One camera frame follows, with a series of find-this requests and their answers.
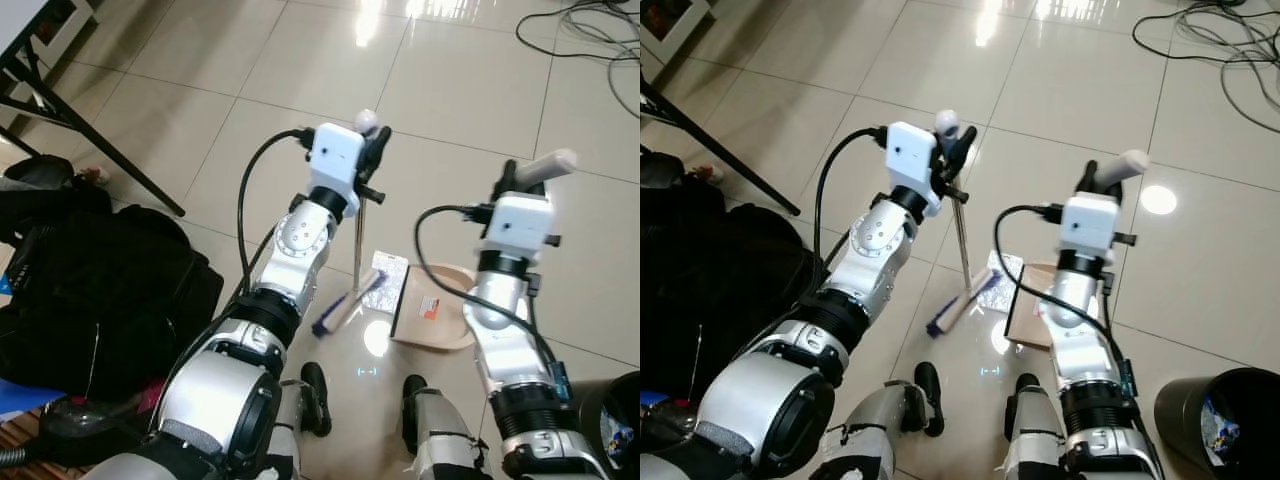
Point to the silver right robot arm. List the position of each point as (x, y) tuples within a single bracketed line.
[(1082, 352), (500, 342)]

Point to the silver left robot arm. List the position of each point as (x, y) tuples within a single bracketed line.
[(215, 392), (770, 402)]

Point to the white and blue paper scrap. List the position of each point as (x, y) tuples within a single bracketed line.
[(392, 272), (1008, 268)]

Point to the small reddish object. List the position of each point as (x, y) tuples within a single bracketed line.
[(95, 176), (711, 173)]

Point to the white framed cabinet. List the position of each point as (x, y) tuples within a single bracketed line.
[(672, 22), (72, 25)]

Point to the left robot leg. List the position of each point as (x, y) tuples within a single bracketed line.
[(315, 395), (880, 430)]

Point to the robot leg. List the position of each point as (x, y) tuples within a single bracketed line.
[(880, 430), (315, 395), (1035, 430), (440, 430)]

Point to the large black bag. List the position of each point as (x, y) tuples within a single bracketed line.
[(715, 280), (100, 290)]

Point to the right robot leg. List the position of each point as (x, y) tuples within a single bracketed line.
[(1035, 430), (440, 430)]

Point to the blue sheet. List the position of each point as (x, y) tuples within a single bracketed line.
[(22, 396), (648, 400)]

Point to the black trash bin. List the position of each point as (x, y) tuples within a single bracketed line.
[(605, 425), (1195, 420)]

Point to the table with black legs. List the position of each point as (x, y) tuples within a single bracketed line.
[(95, 135)]

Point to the pink item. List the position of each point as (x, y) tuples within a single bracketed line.
[(150, 396)]

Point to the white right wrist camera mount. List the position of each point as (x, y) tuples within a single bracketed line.
[(517, 226), (1088, 224)]

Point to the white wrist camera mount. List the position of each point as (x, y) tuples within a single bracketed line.
[(1088, 224), (517, 226), (334, 158), (908, 160)]

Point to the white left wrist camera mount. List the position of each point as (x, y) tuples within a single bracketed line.
[(334, 158), (908, 160)]

